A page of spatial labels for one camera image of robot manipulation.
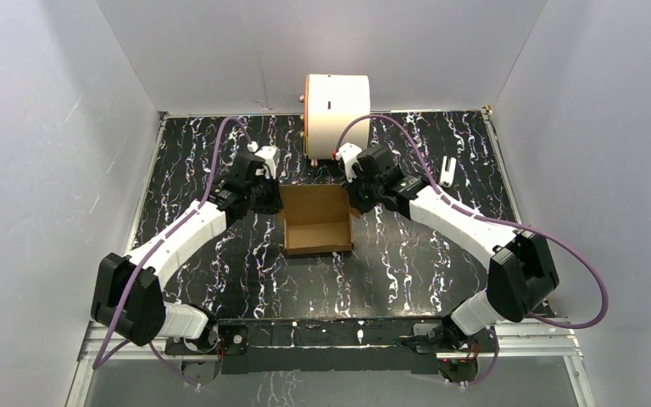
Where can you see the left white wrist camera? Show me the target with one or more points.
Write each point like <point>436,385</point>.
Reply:
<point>271,157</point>

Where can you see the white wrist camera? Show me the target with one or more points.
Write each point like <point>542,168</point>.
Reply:
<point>347,155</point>
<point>271,157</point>

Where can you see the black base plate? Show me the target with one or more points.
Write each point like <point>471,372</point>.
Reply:
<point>349,344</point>

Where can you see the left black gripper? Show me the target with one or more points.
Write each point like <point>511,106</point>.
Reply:
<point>269,198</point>

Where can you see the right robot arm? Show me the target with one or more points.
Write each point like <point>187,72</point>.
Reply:
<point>519,263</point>

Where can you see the white cylindrical drum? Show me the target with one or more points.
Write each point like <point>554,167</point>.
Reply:
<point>331,103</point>

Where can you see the small white plastic clip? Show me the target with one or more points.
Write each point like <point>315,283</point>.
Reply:
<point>447,173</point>

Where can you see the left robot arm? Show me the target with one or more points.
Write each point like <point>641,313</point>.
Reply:
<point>128,295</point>

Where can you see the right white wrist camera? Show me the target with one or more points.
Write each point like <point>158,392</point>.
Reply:
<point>347,155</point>

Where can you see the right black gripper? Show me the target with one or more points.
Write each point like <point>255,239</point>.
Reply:
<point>353,202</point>

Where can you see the aluminium frame rail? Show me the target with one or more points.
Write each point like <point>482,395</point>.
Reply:
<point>526,339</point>

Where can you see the brown cardboard box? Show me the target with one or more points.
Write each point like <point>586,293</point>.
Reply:
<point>317,219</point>

